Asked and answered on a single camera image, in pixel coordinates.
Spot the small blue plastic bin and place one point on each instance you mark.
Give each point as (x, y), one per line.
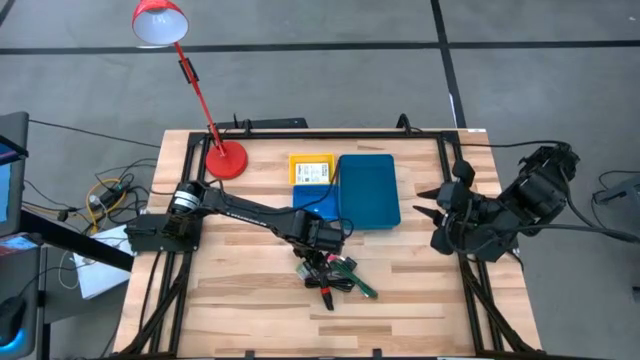
(306, 197)

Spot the black computer mouse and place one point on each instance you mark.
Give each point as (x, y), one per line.
(11, 320)

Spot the black aluminium table frame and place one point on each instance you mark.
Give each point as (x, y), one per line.
(325, 135)

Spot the small black adapter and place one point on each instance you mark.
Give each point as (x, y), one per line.
(350, 263)

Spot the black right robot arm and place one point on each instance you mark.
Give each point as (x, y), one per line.
(530, 192)

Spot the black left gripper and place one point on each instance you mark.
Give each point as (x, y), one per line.
(327, 239)

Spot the small pink adapter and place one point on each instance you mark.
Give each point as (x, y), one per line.
(332, 259)

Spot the grey side desk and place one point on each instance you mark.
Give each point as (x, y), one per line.
(31, 280)

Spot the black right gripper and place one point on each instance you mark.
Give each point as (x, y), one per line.
(457, 205)

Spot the white paper box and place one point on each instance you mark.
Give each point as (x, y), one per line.
(100, 270)

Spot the flat black device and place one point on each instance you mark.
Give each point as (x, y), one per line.
(275, 123)

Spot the grey metal stand foot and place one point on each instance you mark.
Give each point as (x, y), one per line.
(620, 190)

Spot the red desk lamp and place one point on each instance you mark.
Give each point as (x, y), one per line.
(227, 160)

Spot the small white labelled box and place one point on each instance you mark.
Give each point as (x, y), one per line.
(312, 173)

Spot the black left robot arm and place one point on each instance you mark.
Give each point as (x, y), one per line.
(250, 212)

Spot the large teal plastic bin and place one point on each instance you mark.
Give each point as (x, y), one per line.
(369, 192)

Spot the black slanted bar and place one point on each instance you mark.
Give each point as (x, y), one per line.
(75, 242)

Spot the tablet with colourful screen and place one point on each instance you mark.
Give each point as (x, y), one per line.
(17, 245)

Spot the computer monitor with blue screen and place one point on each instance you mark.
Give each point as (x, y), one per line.
(11, 165)

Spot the small yellow plastic bin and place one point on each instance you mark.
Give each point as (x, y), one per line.
(291, 170)

